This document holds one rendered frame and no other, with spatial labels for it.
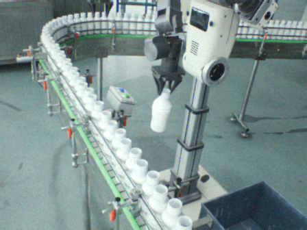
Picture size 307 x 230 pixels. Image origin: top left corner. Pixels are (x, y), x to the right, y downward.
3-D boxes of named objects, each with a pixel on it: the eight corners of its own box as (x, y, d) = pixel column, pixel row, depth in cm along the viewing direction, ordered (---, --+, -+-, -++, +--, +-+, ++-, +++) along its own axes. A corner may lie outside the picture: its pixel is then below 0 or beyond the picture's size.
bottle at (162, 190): (151, 241, 89) (157, 200, 80) (142, 226, 93) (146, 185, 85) (169, 233, 92) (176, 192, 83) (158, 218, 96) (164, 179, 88)
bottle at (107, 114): (102, 142, 127) (103, 107, 119) (116, 146, 126) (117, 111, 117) (95, 150, 122) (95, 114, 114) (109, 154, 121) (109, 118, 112)
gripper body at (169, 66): (185, 77, 104) (189, 57, 100) (158, 79, 100) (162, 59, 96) (176, 68, 109) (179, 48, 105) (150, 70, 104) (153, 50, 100)
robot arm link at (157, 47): (181, 13, 94) (162, 18, 101) (154, 17, 87) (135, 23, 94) (188, 52, 97) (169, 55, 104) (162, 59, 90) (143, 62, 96)
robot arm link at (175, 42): (187, 37, 97) (174, 31, 100) (172, 41, 93) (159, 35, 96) (183, 58, 101) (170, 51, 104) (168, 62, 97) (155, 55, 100)
